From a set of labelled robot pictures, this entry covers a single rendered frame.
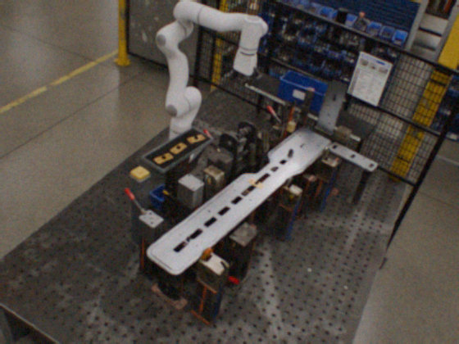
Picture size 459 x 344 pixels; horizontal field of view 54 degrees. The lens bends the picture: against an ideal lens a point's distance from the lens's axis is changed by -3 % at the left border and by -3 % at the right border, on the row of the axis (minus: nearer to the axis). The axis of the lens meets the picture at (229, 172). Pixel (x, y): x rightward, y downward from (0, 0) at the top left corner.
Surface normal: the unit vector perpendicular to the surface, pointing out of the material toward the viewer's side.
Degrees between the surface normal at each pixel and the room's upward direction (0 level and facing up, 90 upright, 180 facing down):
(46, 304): 0
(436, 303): 0
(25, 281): 0
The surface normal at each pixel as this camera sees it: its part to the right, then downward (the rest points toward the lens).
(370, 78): -0.59, 0.44
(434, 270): 0.14, -0.77
